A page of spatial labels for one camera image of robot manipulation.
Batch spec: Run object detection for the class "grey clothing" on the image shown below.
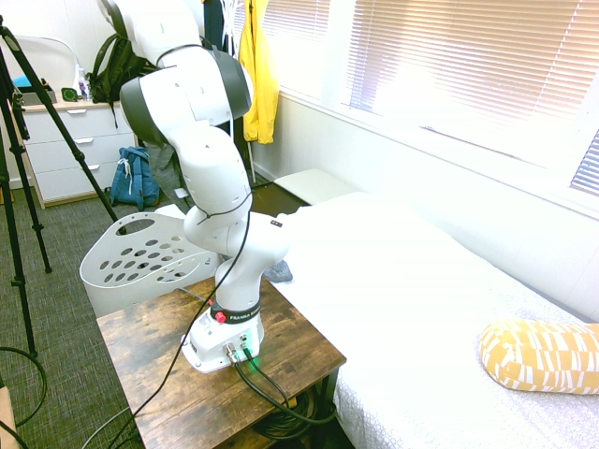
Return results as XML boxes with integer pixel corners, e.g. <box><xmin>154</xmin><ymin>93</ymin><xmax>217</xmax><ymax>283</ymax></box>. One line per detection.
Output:
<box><xmin>265</xmin><ymin>260</ymin><xmax>296</xmax><ymax>284</ymax></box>

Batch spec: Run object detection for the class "white perforated laundry basket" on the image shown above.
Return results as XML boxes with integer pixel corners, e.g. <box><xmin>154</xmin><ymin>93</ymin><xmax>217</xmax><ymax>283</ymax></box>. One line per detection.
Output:
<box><xmin>79</xmin><ymin>210</ymin><xmax>222</xmax><ymax>320</ymax></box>

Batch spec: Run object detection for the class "white bed blanket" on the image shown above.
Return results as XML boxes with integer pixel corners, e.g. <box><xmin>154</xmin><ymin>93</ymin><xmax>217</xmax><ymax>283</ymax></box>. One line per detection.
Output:
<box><xmin>261</xmin><ymin>190</ymin><xmax>599</xmax><ymax>449</ymax></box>

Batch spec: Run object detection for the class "grey hanging garment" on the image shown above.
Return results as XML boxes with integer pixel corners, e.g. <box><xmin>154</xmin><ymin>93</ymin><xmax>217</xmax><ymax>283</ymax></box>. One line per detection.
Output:
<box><xmin>146</xmin><ymin>138</ymin><xmax>191</xmax><ymax>203</ymax></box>

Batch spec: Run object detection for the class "yellow jacket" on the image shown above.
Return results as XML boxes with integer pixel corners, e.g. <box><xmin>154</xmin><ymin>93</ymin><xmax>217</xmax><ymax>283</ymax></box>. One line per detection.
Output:
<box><xmin>238</xmin><ymin>0</ymin><xmax>281</xmax><ymax>146</ymax></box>

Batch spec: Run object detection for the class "blue backpack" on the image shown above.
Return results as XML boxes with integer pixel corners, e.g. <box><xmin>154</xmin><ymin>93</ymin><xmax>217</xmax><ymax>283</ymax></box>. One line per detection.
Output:
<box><xmin>109</xmin><ymin>145</ymin><xmax>162</xmax><ymax>212</ymax></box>

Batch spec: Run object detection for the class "white window blind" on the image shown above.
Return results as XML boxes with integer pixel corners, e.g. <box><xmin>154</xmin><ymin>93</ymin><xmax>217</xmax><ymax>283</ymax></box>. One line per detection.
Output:
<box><xmin>569</xmin><ymin>129</ymin><xmax>599</xmax><ymax>198</ymax></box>
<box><xmin>344</xmin><ymin>0</ymin><xmax>599</xmax><ymax>139</ymax></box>
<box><xmin>260</xmin><ymin>0</ymin><xmax>332</xmax><ymax>91</ymax></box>

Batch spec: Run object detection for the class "rustic wooden side table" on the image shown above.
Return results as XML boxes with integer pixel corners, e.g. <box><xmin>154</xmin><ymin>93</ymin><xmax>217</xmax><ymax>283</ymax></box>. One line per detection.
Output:
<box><xmin>95</xmin><ymin>275</ymin><xmax>348</xmax><ymax>449</ymax></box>

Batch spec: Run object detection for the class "black backpack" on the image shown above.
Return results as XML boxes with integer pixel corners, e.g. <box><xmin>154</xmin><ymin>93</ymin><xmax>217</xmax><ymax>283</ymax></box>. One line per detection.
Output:
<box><xmin>87</xmin><ymin>33</ymin><xmax>159</xmax><ymax>130</ymax></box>

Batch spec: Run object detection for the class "white drawer dresser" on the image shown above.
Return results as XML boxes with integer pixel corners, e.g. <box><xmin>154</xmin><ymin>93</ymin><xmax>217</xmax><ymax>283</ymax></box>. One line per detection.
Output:
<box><xmin>17</xmin><ymin>96</ymin><xmax>142</xmax><ymax>210</ymax></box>

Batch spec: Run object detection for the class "white bottle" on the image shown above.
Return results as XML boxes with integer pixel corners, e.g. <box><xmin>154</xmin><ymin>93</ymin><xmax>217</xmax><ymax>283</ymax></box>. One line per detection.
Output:
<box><xmin>74</xmin><ymin>64</ymin><xmax>93</xmax><ymax>102</ymax></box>

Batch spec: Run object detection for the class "yellow white patterned pillow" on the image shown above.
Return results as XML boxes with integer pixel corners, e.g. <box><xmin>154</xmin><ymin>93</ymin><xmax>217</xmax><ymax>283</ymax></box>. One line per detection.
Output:
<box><xmin>478</xmin><ymin>318</ymin><xmax>599</xmax><ymax>397</ymax></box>

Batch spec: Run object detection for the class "grey box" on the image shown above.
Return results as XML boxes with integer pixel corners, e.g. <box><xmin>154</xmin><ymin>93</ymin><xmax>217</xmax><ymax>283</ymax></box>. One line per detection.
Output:
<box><xmin>20</xmin><ymin>83</ymin><xmax>58</xmax><ymax>108</ymax></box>

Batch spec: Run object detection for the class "brown cardboard piece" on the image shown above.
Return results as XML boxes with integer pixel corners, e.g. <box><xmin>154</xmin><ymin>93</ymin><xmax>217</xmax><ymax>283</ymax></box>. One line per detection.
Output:
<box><xmin>0</xmin><ymin>384</ymin><xmax>18</xmax><ymax>449</ymax></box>

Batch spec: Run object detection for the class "thick robot base cable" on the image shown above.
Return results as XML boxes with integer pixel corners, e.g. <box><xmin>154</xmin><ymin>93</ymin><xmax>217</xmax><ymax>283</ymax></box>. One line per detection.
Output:
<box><xmin>241</xmin><ymin>346</ymin><xmax>292</xmax><ymax>411</ymax></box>

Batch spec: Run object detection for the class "thick black base cable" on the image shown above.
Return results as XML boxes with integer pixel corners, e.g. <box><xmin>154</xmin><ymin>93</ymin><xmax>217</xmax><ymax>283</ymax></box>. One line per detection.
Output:
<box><xmin>226</xmin><ymin>351</ymin><xmax>338</xmax><ymax>427</ymax></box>

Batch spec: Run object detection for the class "coiled black cable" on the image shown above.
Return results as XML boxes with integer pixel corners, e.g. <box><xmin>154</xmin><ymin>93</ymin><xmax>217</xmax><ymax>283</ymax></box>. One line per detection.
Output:
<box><xmin>251</xmin><ymin>389</ymin><xmax>339</xmax><ymax>443</ymax></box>

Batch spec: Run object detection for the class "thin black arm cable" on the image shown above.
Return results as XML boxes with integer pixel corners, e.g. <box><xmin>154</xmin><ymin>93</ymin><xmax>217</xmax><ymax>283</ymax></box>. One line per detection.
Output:
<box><xmin>80</xmin><ymin>44</ymin><xmax>256</xmax><ymax>449</ymax></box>

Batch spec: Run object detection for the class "black camera tripod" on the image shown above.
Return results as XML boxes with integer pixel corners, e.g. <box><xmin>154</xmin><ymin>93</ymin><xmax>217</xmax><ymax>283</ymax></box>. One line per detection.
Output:
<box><xmin>0</xmin><ymin>13</ymin><xmax>121</xmax><ymax>359</ymax></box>

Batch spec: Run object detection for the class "black floor cable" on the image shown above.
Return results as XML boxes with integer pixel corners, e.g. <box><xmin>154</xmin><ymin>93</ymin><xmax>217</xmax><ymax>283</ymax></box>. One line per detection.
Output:
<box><xmin>0</xmin><ymin>345</ymin><xmax>49</xmax><ymax>449</ymax></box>

